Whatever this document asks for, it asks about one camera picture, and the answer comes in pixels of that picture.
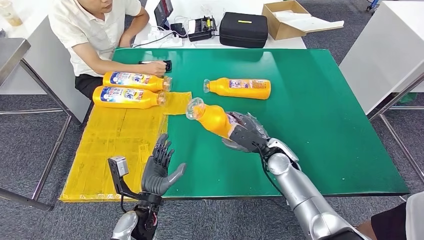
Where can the person's right hand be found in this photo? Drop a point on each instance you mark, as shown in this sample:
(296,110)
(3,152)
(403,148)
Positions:
(155,69)

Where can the plastic drink cup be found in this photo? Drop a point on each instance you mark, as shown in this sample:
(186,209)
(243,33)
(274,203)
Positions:
(11,14)

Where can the person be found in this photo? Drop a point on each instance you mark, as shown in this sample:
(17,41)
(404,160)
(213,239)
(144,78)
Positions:
(391,222)
(96,30)

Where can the person's left hand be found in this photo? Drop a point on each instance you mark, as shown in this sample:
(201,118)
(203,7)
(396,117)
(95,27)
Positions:
(125,42)

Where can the green plastic crate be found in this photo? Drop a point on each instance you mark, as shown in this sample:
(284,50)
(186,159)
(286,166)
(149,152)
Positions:
(407,98)

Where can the blue wheeled frame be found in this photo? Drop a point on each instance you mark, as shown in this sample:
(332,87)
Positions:
(372,4)

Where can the person's right forearm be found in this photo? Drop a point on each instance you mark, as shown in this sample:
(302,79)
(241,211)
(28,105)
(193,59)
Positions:
(109,63)

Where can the steel table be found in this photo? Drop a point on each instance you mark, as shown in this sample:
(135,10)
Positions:
(11,50)

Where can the person's left forearm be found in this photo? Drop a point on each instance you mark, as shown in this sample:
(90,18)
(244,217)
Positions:
(139,29)

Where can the open cardboard box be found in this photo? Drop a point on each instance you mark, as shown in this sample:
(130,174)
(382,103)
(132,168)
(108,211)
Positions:
(282,32)

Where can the black tablet computer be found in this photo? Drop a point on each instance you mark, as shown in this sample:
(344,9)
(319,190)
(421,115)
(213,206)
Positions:
(163,12)

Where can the white table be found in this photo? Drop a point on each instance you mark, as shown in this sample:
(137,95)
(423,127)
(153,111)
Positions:
(36,78)
(381,46)
(232,6)

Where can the black zip carrying case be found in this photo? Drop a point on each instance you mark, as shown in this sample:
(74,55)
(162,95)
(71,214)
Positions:
(243,31)

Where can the white power strip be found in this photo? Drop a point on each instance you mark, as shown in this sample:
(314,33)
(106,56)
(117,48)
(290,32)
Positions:
(173,43)

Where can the white paper sheet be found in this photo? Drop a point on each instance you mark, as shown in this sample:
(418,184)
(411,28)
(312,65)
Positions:
(314,24)

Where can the orange detergent bottle clear cap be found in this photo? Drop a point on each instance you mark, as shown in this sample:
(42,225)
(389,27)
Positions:
(132,81)
(238,88)
(212,119)
(126,97)

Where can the black smartphone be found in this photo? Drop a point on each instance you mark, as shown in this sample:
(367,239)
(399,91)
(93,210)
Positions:
(169,65)

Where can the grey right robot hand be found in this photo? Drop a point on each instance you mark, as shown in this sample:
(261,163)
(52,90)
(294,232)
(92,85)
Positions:
(248,136)

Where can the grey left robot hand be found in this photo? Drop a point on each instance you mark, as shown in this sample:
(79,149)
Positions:
(155,179)

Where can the black power adapter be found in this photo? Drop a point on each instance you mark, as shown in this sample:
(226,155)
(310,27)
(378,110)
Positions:
(179,30)

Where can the yellow plastic sheet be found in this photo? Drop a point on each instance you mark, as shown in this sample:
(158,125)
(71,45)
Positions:
(109,152)

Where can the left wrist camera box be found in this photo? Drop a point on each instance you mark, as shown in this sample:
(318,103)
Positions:
(119,166)

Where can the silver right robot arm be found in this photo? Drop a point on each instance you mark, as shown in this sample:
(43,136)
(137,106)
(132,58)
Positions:
(298,188)

